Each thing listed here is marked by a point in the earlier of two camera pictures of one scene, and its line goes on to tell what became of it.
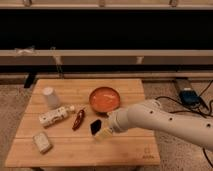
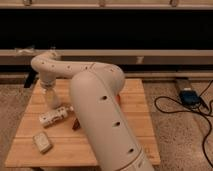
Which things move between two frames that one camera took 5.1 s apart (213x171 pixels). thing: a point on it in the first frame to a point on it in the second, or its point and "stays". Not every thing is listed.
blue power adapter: [189, 97] stays
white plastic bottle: [55, 116] stays
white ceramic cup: [52, 97] stays
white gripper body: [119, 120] to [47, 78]
